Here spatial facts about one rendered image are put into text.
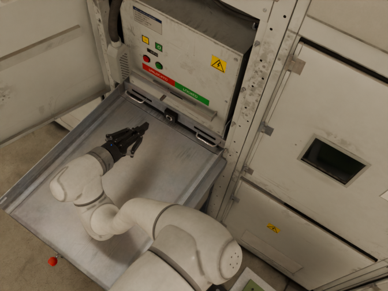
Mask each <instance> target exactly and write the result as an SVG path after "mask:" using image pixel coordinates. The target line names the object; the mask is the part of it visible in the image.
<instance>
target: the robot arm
mask: <svg viewBox="0 0 388 291"><path fill-rule="evenodd" d="M148 127H149V123H147V122H145V123H144V124H142V125H141V126H137V127H135V128H132V129H129V128H125V129H122V130H119V131H118V132H115V133H112V134H106V138H105V141H106V143H104V144H103V145H102V146H99V147H95V148H94V149H92V150H91V151H90V152H88V153H86V154H85V155H83V156H80V157H78V158H76V159H74V160H72V161H70V162H69V163H68V164H66V165H65V166H64V167H63V168H62V169H61V170H59V171H58V172H57V173H56V174H55V175H54V177H53V178H52V179H51V181H50V190H51V193H52V195H53V196H54V197H55V198H56V199H57V200H58V201H60V202H73V204H74V206H75V208H76V212H77V215H78V217H79V219H80V221H81V223H82V225H83V227H84V228H85V230H86V232H87V233H88V234H89V235H90V236H91V237H92V238H94V239H96V240H98V241H104V240H108V239H110V238H111V237H112V236H113V235H115V234H122V233H125V232H126V231H127V230H129V229H130V228H131V227H133V226H134V225H135V224H138V225H139V226H140V227H141V228H142V229H143V230H144V231H145V232H146V233H147V234H148V235H149V236H150V238H151V239H152V240H153V243H152V245H151V246H150V247H149V248H148V249H147V251H146V252H145V253H144V254H143V255H142V256H141V257H139V258H138V259H137V260H136V261H135V262H133V263H132V264H131V266H130V267H129V268H128V269H127V270H126V271H125V272H124V273H123V274H122V275H121V276H120V277H119V279H118V280H117V281H116V282H115V284H114V285H113V286H112V287H111V288H110V290H109V291H206V290H207V289H208V288H209V287H210V286H211V285H212V284H215V285H220V284H222V283H224V282H226V281H228V280H230V279H231V278H232V277H233V276H234V275H235V274H236V272H238V269H239V268H240V266H241V262H242V258H243V254H242V250H241V247H240V246H239V244H238V243H237V241H236V240H235V239H234V238H233V236H232V235H231V233H230V232H229V231H228V230H227V228H225V227H224V225H222V224H221V223H219V222H218V221H217V220H215V219H214V218H212V217H210V216H209V215H207V214H205V213H203V212H201V211H199V210H197V209H194V208H190V207H186V206H182V205H180V204H176V203H168V202H162V201H159V200H154V199H148V198H144V197H137V198H134V199H130V200H128V201H127V202H126V203H125V204H124V205H123V206H122V207H121V208H120V210H119V209H118V208H117V207H116V205H115V204H114V203H113V202H112V200H111V199H110V198H109V197H107V195H106V194H105V192H104V190H103V187H102V178H101V176H103V175H105V173H107V172H108V171H109V170H110V169H112V168H113V166H114V164H115V163H116V162H117V161H118V160H120V159H121V158H122V157H124V156H126V155H130V157H131V158H133V157H134V153H135V151H136V150H137V148H138V147H139V145H140V144H141V142H142V139H143V136H142V135H144V134H145V131H146V130H147V129H148ZM134 142H135V144H134V145H133V147H132V149H130V150H129V151H127V149H128V147H129V146H131V145H132V144H133V143H134Z"/></svg>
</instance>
